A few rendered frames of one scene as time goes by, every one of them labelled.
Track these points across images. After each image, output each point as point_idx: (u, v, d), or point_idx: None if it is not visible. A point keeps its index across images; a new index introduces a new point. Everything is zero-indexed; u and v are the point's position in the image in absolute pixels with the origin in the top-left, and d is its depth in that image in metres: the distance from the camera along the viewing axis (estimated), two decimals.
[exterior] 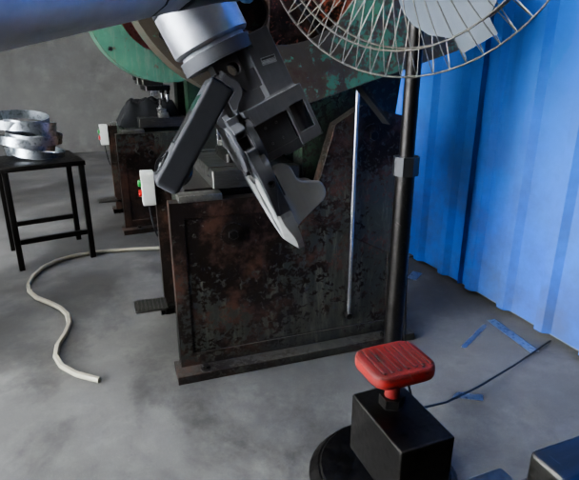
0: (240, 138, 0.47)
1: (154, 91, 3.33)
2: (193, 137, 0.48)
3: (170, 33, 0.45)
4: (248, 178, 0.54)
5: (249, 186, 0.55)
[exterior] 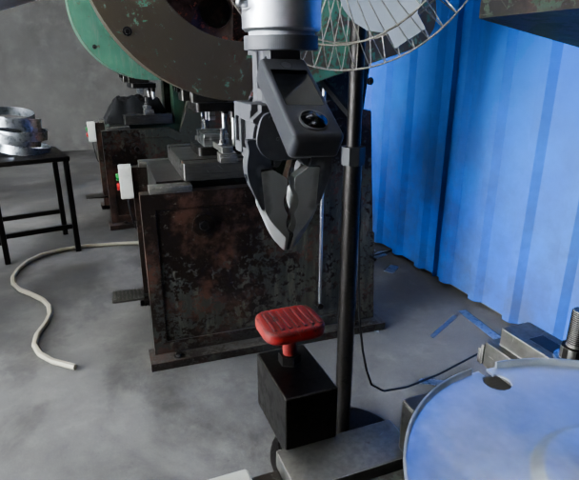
0: None
1: (140, 90, 3.39)
2: None
3: (313, 4, 0.46)
4: (269, 172, 0.50)
5: (255, 185, 0.50)
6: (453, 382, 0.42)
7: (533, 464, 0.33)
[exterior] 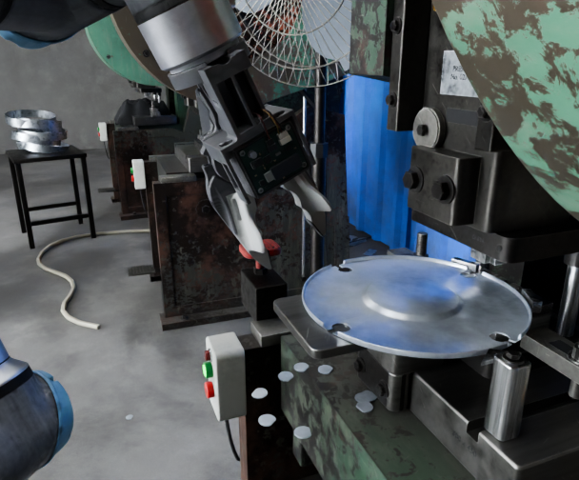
0: (211, 155, 0.48)
1: (148, 93, 3.76)
2: (205, 125, 0.51)
3: None
4: None
5: None
6: (322, 271, 0.76)
7: (363, 294, 0.69)
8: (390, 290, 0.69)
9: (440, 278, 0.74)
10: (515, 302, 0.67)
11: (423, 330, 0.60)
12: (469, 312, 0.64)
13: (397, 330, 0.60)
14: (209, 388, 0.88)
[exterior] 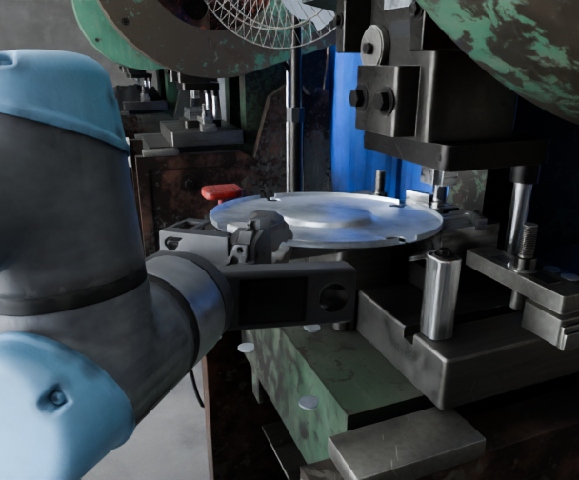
0: (250, 238, 0.42)
1: (138, 79, 3.76)
2: (286, 266, 0.40)
3: (205, 297, 0.32)
4: None
5: None
6: (249, 200, 0.75)
7: (276, 211, 0.67)
8: (306, 209, 0.67)
9: (366, 207, 0.71)
10: (432, 221, 0.63)
11: (318, 232, 0.57)
12: (378, 226, 0.61)
13: (291, 230, 0.57)
14: None
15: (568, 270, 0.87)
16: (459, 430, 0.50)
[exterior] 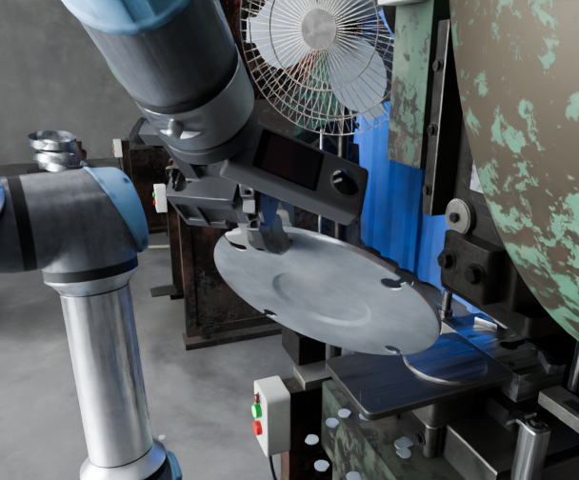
0: None
1: None
2: (304, 150, 0.41)
3: (244, 67, 0.35)
4: (272, 228, 0.46)
5: (271, 247, 0.47)
6: (248, 300, 0.74)
7: (274, 286, 0.66)
8: (304, 294, 0.65)
9: (361, 333, 0.68)
10: (429, 330, 0.59)
11: (315, 264, 0.56)
12: (373, 305, 0.58)
13: (290, 257, 0.57)
14: (258, 427, 0.99)
15: None
16: None
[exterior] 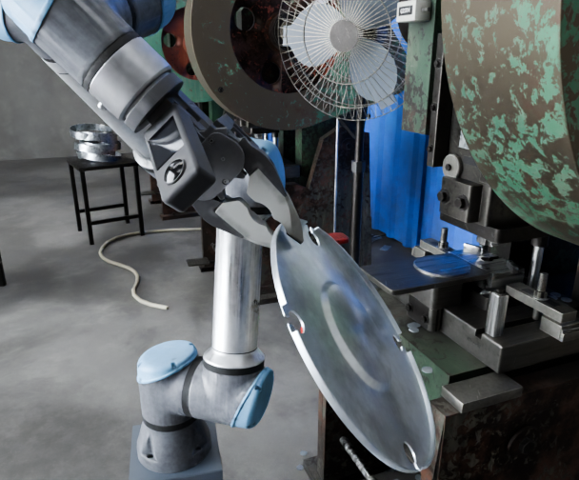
0: (227, 138, 0.50)
1: None
2: (194, 139, 0.47)
3: (131, 65, 0.47)
4: (221, 208, 0.52)
5: (218, 224, 0.53)
6: (389, 319, 0.68)
7: (358, 303, 0.61)
8: (367, 325, 0.58)
9: (396, 410, 0.53)
10: (358, 429, 0.43)
11: (307, 277, 0.53)
12: (336, 355, 0.48)
13: (309, 264, 0.55)
14: None
15: (565, 292, 1.34)
16: (509, 383, 0.97)
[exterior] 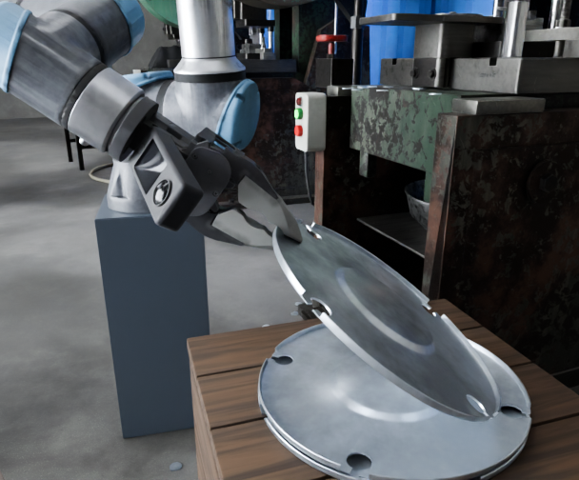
0: (209, 150, 0.51)
1: (180, 40, 4.11)
2: (177, 157, 0.47)
3: (104, 96, 0.48)
4: (217, 219, 0.53)
5: (217, 236, 0.53)
6: (413, 290, 0.67)
7: (377, 281, 0.60)
8: (391, 298, 0.57)
9: (449, 368, 0.52)
10: (416, 390, 0.42)
11: (318, 268, 0.52)
12: (370, 330, 0.48)
13: (316, 255, 0.55)
14: (300, 127, 1.23)
15: None
16: (529, 97, 0.85)
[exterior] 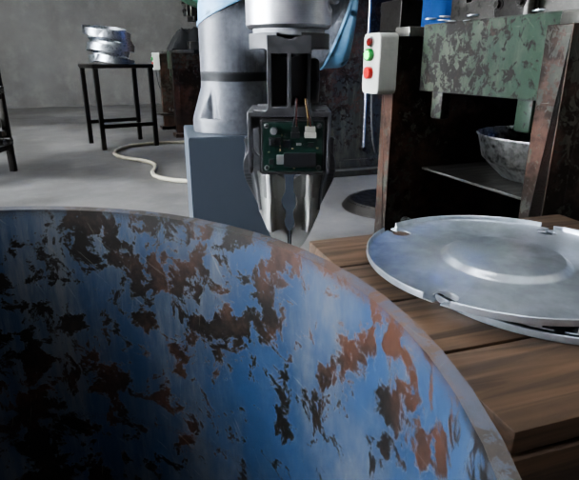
0: None
1: None
2: None
3: None
4: None
5: (326, 179, 0.52)
6: (522, 223, 0.66)
7: (482, 238, 0.60)
8: (505, 245, 0.57)
9: None
10: (577, 318, 0.42)
11: (423, 261, 0.54)
12: (503, 288, 0.48)
13: (415, 251, 0.57)
14: (369, 68, 1.20)
15: None
16: None
